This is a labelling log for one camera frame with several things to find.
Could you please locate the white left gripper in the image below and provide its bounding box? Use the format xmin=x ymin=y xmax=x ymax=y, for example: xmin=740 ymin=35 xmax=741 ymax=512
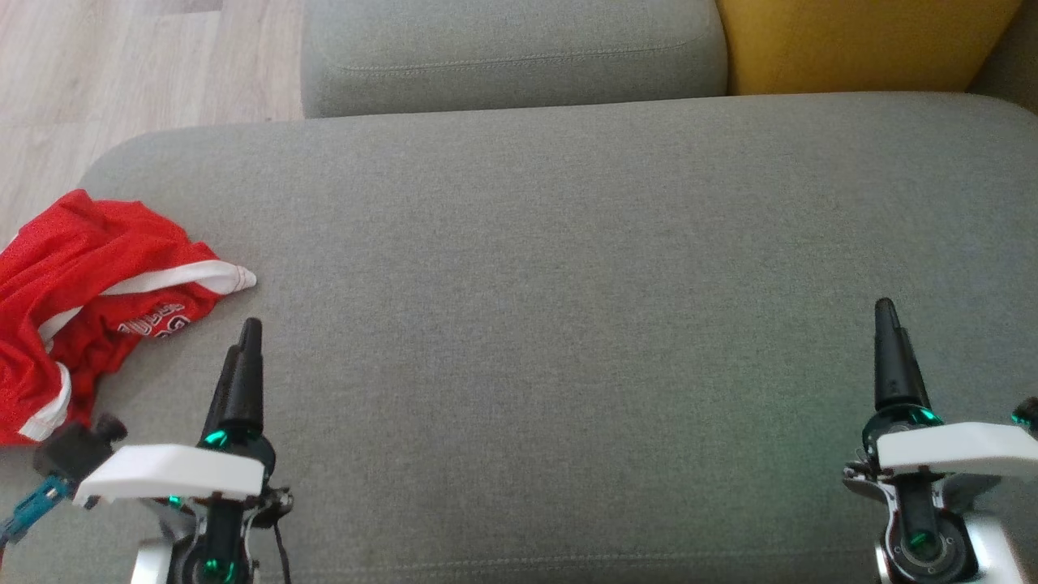
xmin=71 ymin=317 xmax=294 ymax=522

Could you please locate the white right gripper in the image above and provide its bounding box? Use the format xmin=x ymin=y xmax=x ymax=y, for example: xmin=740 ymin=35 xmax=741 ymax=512
xmin=843 ymin=298 xmax=1038 ymax=481

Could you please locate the red basketball jersey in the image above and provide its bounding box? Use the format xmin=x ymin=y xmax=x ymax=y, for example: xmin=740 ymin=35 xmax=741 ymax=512
xmin=0 ymin=189 xmax=216 ymax=447

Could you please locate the yellow sofa cushion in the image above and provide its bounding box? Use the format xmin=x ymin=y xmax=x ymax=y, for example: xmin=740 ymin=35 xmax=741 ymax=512
xmin=715 ymin=0 xmax=1024 ymax=97

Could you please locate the grey sofa seat cushion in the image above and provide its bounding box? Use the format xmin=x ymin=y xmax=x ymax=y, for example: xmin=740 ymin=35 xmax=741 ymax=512
xmin=0 ymin=92 xmax=1038 ymax=584

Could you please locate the grey sofa back cushion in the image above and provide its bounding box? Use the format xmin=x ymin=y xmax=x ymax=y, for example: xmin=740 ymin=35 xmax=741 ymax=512
xmin=300 ymin=0 xmax=729 ymax=120

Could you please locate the teal left cable connector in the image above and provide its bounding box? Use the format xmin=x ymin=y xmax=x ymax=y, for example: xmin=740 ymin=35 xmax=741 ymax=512
xmin=0 ymin=474 xmax=75 ymax=546

